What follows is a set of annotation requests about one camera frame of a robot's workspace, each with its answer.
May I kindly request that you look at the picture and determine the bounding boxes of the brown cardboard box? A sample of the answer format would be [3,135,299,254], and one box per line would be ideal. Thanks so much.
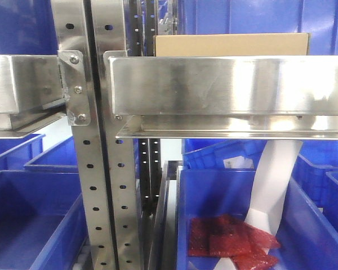
[154,33,310,57]

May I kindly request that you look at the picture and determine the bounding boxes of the steel left shelf tray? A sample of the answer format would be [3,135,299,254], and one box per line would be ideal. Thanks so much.
[0,55,66,138]

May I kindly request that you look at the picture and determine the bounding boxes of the blue bin middle back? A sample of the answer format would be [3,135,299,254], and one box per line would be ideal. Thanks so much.
[182,138,267,169]

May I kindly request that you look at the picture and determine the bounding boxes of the blue bin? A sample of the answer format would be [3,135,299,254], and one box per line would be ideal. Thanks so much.
[0,1,57,55]
[0,170,87,269]
[176,169,338,269]
[182,138,267,169]
[292,140,338,233]
[177,0,338,55]
[0,134,78,173]

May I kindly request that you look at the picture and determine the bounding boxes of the white curved paper sheet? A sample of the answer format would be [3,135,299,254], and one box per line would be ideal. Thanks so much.
[214,139,304,270]

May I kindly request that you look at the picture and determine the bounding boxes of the red bubble wrap bags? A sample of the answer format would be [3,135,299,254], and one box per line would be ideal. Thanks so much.
[188,214,281,269]

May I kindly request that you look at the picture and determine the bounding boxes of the blue bin left back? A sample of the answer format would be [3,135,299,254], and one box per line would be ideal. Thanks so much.
[0,134,78,173]

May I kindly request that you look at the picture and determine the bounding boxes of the blue bin far right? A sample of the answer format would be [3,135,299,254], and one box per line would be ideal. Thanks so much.
[292,140,338,233]

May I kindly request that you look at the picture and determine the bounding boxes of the blue bin lower left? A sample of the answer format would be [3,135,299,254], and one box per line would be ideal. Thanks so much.
[0,170,87,269]

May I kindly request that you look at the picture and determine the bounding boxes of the blue bin lower right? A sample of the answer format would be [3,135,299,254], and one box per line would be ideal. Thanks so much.
[176,169,338,269]

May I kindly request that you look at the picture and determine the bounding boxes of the blue bin upper left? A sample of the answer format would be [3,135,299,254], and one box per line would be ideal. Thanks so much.
[0,1,57,55]

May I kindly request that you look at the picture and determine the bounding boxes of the blue bin upper right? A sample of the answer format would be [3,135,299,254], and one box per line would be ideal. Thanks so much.
[177,0,338,55]

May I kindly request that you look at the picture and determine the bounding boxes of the steel right upright post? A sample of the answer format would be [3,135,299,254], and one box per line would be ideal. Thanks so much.
[91,1,144,269]

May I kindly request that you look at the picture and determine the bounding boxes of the steel upright post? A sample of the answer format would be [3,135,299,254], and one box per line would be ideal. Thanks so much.
[51,1,117,269]
[91,1,144,269]

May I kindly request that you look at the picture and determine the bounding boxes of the steel left upright post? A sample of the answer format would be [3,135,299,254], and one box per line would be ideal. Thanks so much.
[51,1,117,269]

